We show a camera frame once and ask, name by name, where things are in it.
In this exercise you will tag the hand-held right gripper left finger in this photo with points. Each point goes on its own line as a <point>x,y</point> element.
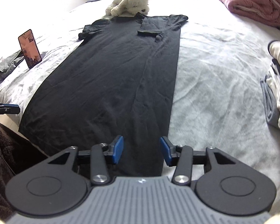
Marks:
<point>117,149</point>

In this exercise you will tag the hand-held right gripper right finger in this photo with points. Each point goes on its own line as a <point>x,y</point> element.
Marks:
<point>166,151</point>

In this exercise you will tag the crumpled grey cloth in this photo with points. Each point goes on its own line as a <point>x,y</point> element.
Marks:
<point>7,66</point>

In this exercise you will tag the grey folded garment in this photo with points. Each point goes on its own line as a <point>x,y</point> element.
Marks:
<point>270,107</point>

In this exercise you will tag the brown fleece clothing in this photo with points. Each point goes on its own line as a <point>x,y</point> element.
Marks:
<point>4,156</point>

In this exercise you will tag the person's right forearm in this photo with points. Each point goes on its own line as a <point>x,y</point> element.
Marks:
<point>276,220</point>

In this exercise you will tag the black t-shirt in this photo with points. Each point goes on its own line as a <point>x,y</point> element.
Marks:
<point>107,86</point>

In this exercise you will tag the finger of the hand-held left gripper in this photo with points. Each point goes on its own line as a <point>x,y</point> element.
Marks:
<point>11,109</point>

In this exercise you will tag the pink folded quilt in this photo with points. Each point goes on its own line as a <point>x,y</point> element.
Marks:
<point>252,2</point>

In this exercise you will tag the smartphone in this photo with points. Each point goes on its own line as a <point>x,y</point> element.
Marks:
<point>29,49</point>

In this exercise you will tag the white plush dog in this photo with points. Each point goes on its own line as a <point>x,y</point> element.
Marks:
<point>128,4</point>

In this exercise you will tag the bed with grey sheet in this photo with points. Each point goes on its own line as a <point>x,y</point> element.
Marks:
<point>224,74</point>

